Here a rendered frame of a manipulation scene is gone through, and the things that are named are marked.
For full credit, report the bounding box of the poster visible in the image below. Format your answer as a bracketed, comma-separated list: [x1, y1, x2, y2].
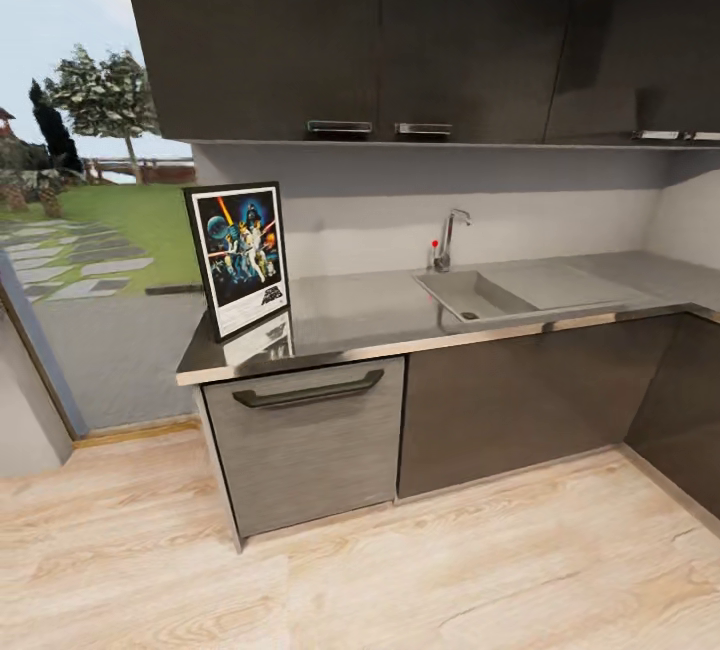
[183, 181, 290, 345]

